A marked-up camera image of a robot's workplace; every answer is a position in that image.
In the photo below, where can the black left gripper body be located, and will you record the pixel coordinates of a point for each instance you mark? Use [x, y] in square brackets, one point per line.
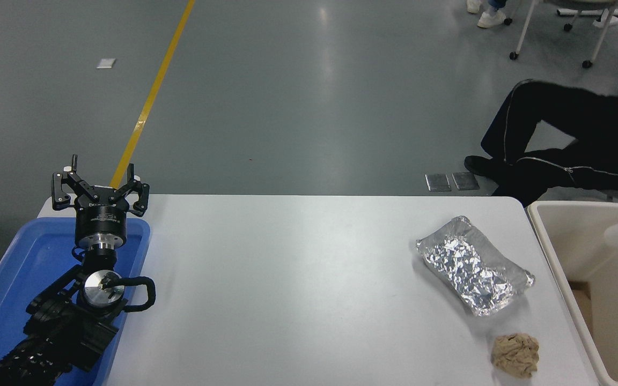
[102, 222]

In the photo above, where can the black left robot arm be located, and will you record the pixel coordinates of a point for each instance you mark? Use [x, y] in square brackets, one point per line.
[57, 327]

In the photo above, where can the blue plastic tray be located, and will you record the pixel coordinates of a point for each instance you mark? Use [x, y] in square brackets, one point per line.
[30, 257]

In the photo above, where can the metal floor plate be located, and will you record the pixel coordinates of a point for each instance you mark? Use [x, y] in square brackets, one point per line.
[438, 182]
[465, 180]

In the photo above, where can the crumpled foil tray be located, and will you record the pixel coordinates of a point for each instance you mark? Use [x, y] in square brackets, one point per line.
[470, 268]

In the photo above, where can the standing person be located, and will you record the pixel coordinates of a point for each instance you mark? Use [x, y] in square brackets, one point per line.
[490, 19]

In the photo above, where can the crumpled tan paper ball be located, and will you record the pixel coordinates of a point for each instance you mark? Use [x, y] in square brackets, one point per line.
[514, 355]

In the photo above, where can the large pale bin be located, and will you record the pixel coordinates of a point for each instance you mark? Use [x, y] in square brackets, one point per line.
[566, 236]

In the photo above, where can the seated person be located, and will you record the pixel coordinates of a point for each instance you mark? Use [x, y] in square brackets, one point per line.
[582, 123]

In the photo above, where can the white long bar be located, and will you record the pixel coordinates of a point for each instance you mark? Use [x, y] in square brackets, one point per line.
[582, 12]

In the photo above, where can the white wheeled chair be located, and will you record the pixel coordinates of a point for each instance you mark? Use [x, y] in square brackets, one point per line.
[601, 32]

